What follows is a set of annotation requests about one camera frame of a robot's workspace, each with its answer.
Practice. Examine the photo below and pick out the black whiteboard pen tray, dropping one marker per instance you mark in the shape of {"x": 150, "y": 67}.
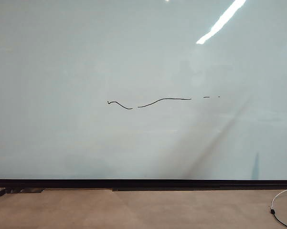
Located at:
{"x": 16, "y": 190}

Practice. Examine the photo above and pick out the white whiteboard with black frame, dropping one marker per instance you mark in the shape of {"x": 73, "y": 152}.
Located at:
{"x": 124, "y": 59}

